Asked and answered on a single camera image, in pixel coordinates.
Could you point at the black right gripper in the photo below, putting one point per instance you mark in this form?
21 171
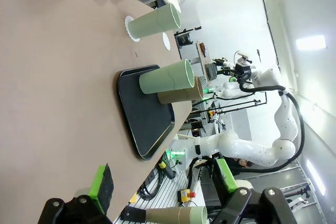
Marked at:
242 71

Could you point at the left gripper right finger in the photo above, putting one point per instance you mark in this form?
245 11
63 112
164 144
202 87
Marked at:
225 176

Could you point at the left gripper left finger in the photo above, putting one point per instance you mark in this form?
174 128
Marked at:
102 184

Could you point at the brown tall cup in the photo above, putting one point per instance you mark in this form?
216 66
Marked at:
178 96
168 214

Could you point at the light green tall cup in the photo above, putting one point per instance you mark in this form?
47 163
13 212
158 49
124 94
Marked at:
200 213
155 22
165 78

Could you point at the white paper doily coaster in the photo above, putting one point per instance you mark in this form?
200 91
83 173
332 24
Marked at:
135 39
166 41

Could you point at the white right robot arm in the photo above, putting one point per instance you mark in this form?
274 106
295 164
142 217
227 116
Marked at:
249 150

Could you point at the dark haired person black clothes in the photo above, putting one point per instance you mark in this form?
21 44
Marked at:
241 164

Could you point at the yellow emergency stop button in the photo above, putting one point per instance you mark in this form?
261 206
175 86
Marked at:
183 194

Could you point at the black kettle jug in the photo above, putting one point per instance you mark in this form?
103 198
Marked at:
183 40

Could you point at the grey aluminium profile base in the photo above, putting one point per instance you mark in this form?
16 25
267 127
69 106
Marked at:
168 204

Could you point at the black plastic serving tray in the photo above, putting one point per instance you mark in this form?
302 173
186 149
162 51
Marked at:
147 119

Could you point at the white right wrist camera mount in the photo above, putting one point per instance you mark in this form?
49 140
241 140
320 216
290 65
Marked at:
242 56

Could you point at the black metal bracket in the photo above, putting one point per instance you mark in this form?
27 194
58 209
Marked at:
130 213

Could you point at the white backdrop screen black frame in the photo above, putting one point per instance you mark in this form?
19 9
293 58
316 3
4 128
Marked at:
231 24

